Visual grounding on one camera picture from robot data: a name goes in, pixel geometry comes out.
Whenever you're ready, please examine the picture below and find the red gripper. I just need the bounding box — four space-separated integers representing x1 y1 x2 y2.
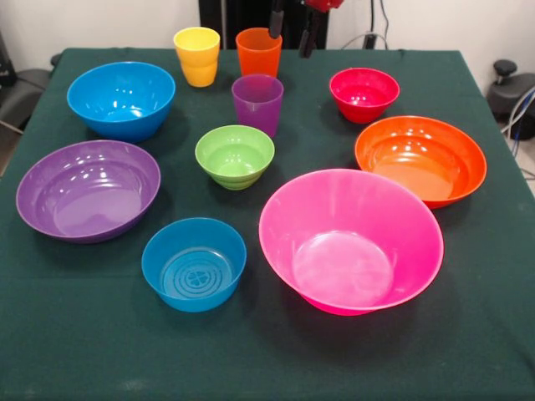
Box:
268 0 348 58

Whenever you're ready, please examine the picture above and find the purple plastic cup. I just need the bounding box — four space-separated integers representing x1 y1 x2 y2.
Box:
231 74 285 139

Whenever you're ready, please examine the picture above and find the orange plastic cup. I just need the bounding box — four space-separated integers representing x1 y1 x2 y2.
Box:
235 27 283 79

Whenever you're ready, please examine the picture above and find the red plastic bowl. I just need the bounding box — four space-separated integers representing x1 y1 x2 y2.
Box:
329 67 401 125

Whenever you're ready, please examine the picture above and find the yellow plastic cup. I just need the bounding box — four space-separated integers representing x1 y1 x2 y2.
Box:
172 26 222 89

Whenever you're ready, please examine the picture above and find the green plastic bowl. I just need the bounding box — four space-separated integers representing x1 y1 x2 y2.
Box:
194 124 276 191

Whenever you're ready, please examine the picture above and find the orange plastic bowl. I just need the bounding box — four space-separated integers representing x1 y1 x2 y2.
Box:
354 115 488 211

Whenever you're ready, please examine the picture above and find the large blue plastic bowl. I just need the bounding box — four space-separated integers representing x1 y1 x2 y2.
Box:
66 61 176 144

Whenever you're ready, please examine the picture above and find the pink plastic bowl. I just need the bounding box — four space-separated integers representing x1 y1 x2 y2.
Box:
258 168 445 317

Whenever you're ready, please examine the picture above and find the small blue plastic bowl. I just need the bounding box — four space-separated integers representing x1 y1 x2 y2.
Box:
140 216 248 313

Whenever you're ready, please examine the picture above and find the purple plastic bowl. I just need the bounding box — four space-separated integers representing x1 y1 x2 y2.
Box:
15 140 162 245

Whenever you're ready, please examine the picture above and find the black chair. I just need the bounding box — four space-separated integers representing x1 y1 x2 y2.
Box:
0 31 63 135

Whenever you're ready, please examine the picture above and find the dark green tablecloth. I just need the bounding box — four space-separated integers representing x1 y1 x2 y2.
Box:
0 47 535 401

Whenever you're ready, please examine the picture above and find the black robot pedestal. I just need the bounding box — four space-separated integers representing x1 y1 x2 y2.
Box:
199 0 331 50

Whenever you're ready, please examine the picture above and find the white cable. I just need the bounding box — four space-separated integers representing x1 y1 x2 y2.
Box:
340 32 368 50

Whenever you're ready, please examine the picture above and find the black cable with plug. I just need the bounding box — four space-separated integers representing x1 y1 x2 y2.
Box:
362 0 390 51

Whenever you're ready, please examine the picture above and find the grey and blue cable bundle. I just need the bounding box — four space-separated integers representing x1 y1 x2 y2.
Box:
500 85 535 145

